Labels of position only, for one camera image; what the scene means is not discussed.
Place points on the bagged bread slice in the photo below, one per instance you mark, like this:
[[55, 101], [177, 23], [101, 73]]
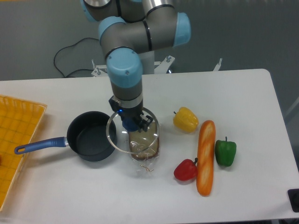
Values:
[[144, 150]]

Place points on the green bell pepper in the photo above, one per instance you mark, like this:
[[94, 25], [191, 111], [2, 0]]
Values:
[[225, 152]]

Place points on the red bell pepper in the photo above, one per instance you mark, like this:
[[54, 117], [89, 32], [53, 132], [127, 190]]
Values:
[[186, 170]]

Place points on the black device at table edge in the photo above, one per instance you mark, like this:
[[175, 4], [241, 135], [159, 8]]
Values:
[[293, 195]]

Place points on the orange baguette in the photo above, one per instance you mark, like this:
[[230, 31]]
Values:
[[205, 155]]

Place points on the glass lid blue knob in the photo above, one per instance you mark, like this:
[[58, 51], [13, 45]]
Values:
[[114, 128]]

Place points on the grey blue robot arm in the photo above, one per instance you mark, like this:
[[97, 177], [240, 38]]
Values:
[[128, 28]]

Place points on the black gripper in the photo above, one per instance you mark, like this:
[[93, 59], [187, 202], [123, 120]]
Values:
[[132, 109]]

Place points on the dark blue saucepan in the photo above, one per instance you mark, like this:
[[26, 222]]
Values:
[[86, 136]]

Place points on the yellow bell pepper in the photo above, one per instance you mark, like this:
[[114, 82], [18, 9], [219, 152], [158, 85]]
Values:
[[185, 120]]

